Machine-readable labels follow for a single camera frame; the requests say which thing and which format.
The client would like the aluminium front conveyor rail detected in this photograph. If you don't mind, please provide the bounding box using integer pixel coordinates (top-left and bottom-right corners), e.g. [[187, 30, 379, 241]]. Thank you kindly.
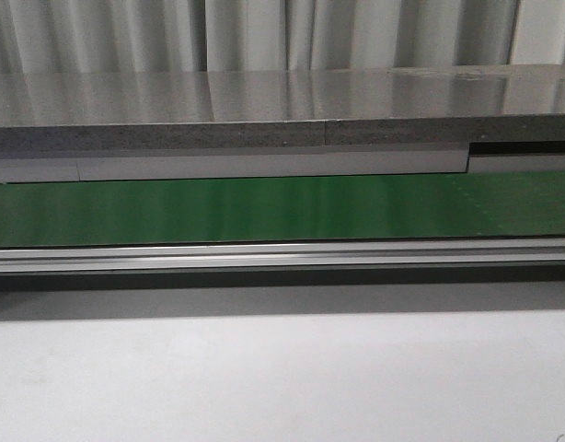
[[0, 238, 565, 275]]

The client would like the grey rear conveyor side rail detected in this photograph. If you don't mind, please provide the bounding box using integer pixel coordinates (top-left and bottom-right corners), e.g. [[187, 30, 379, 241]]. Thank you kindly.
[[0, 141, 565, 183]]

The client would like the white pleated curtain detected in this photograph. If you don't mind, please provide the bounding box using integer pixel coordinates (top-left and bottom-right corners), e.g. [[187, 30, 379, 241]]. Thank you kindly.
[[0, 1, 565, 74]]

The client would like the green conveyor belt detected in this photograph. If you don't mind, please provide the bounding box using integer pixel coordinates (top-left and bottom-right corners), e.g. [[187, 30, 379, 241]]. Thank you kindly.
[[0, 171, 565, 249]]

